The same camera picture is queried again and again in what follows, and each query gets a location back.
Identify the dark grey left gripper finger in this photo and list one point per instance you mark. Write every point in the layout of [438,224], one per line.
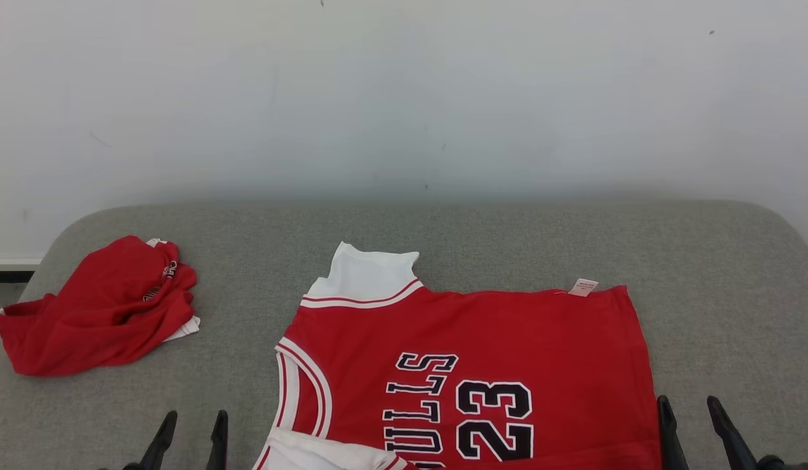
[162,447]
[218,447]

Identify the red Bulls basketball jersey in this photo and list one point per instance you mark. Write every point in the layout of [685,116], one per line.
[508,333]

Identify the grey fabric sofa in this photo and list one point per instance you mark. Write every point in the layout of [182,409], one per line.
[508,248]

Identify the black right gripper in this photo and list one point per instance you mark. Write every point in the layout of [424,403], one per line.
[773,465]

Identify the crumpled red jersey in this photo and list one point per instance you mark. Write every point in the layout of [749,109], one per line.
[104,313]

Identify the dark baseboard strip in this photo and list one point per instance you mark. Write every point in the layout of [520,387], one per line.
[6,276]

